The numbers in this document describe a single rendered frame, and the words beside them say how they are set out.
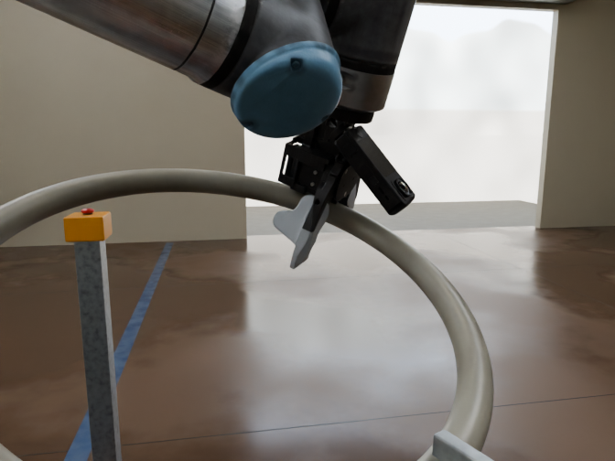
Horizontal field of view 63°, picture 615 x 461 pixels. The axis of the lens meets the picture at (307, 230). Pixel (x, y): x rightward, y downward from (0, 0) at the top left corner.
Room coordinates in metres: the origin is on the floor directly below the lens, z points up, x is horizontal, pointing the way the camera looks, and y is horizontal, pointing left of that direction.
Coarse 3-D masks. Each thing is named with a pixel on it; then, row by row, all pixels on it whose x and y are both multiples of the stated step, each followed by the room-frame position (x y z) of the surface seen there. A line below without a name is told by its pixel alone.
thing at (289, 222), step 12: (300, 204) 0.61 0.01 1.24; (312, 204) 0.61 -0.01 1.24; (276, 216) 0.61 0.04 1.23; (288, 216) 0.61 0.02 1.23; (300, 216) 0.61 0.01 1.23; (324, 216) 0.60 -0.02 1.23; (276, 228) 0.61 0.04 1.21; (288, 228) 0.60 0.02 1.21; (300, 228) 0.60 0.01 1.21; (300, 240) 0.59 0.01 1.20; (312, 240) 0.59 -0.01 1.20; (300, 252) 0.59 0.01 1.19
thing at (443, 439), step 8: (440, 432) 0.31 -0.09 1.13; (448, 432) 0.31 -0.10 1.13; (440, 440) 0.30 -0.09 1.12; (448, 440) 0.30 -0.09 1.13; (456, 440) 0.30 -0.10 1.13; (440, 448) 0.30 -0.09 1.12; (448, 448) 0.29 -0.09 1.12; (456, 448) 0.29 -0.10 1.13; (464, 448) 0.29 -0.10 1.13; (472, 448) 0.29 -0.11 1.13; (440, 456) 0.30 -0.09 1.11; (448, 456) 0.29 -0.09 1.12; (456, 456) 0.29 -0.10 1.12; (464, 456) 0.28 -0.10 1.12; (472, 456) 0.28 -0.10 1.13; (480, 456) 0.28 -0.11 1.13
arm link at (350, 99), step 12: (348, 72) 0.55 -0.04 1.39; (360, 72) 0.55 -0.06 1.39; (348, 84) 0.56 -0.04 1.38; (360, 84) 0.56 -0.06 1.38; (372, 84) 0.56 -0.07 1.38; (384, 84) 0.57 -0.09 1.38; (348, 96) 0.56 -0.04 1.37; (360, 96) 0.56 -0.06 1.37; (372, 96) 0.57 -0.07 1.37; (384, 96) 0.58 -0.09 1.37; (348, 108) 0.57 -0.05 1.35; (360, 108) 0.57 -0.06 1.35; (372, 108) 0.57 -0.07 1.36
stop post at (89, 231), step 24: (72, 216) 1.57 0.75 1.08; (96, 216) 1.57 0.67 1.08; (72, 240) 1.54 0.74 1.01; (96, 240) 1.56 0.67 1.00; (96, 264) 1.57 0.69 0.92; (96, 288) 1.57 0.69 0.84; (96, 312) 1.57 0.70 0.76; (96, 336) 1.57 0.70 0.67; (96, 360) 1.57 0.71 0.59; (96, 384) 1.57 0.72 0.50; (96, 408) 1.57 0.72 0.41; (96, 432) 1.57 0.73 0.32; (96, 456) 1.57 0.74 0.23; (120, 456) 1.63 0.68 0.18
